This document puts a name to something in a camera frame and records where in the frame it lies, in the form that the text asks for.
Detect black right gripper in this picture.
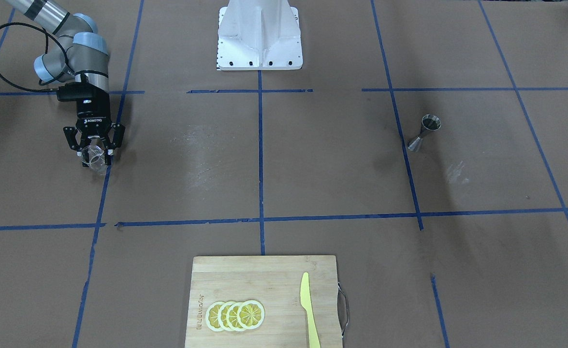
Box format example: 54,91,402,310
63,88,125,167

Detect small glass measuring beaker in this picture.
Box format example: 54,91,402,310
81,145,108,176

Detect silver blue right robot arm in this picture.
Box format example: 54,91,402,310
9,0,125,167

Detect wooden cutting board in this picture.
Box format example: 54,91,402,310
184,255,343,348

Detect lemon slices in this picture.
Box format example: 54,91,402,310
206,300,266,332

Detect yellow plastic knife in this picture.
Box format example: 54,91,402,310
300,272,321,348

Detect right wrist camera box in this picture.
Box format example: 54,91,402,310
56,82,95,102

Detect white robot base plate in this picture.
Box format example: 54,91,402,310
216,0,304,71

